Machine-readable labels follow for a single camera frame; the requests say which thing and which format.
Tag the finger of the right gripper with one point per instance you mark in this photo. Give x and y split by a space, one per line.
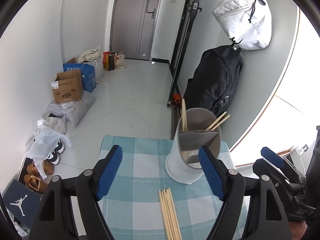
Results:
290 185
287 168

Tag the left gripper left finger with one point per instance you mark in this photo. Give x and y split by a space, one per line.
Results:
54 217

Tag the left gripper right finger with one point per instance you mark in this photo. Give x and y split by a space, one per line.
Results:
266 217

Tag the wooden chopstick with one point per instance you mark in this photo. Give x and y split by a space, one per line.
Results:
171 214
168 214
220 120
184 117
175 214
164 213

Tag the navy jordan shoe box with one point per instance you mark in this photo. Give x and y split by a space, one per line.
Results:
22 202

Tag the black white sneaker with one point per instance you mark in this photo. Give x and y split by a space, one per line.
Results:
60 147
54 158

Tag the white grey utensil holder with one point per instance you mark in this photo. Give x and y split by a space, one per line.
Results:
182 163

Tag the teal checked table cloth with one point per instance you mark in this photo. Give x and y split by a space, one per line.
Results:
132 209

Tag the white plastic bag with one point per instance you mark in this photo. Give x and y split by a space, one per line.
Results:
42 144

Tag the black backpack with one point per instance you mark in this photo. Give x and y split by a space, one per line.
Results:
214 81

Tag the white paper parcel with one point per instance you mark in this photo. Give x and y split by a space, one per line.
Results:
55 123

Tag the grey parcel bag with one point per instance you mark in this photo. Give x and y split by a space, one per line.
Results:
73 111

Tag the brown cardboard box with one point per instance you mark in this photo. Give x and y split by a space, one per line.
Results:
67 86

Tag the white hanging bag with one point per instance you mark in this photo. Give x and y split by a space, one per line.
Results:
247 23

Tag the blue cardboard box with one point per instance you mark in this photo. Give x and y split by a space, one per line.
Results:
87 74

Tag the beige cloth pile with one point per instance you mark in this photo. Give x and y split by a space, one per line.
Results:
89 55

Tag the red black shopping bag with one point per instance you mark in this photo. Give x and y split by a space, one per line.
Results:
109 61

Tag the translucent plastic bag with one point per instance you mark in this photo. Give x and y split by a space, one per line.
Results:
119 61

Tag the black metal stand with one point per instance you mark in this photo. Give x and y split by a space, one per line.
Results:
189 13

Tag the grey entrance door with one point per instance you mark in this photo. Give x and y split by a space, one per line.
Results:
133 27

